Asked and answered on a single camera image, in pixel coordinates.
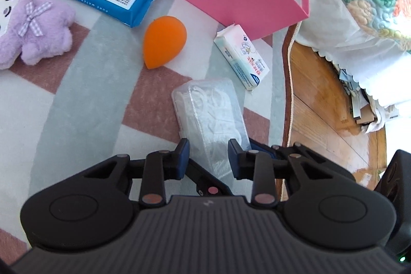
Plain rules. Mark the purple plush toy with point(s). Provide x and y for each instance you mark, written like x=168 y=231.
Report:
x=34 y=29

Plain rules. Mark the white tissue packet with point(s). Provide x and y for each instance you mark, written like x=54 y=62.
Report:
x=241 y=54

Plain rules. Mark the orange makeup sponge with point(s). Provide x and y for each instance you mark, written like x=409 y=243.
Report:
x=164 y=39

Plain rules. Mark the checkered grey pink rug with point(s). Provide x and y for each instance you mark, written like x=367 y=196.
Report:
x=70 y=112

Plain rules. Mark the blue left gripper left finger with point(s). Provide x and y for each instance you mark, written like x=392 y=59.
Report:
x=181 y=157

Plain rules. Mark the white bed skirt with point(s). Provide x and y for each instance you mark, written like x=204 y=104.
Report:
x=378 y=64

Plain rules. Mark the paper scraps under bed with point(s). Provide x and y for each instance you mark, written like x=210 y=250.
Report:
x=366 y=111

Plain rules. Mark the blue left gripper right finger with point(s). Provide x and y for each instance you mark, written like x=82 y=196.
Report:
x=235 y=153

